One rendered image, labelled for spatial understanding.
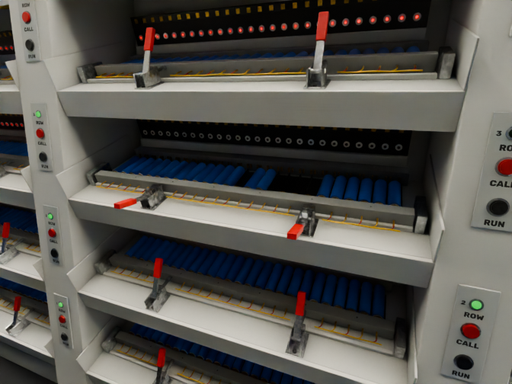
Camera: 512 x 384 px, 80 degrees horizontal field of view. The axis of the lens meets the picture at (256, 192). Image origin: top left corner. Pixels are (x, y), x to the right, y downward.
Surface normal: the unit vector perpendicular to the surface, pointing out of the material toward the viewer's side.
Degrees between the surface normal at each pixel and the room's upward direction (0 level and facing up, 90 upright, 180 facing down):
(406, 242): 21
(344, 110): 111
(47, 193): 90
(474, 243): 90
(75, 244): 90
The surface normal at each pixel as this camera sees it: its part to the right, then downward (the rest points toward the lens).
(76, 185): 0.93, 0.11
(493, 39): -0.37, 0.19
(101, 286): -0.10, -0.84
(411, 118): -0.36, 0.53
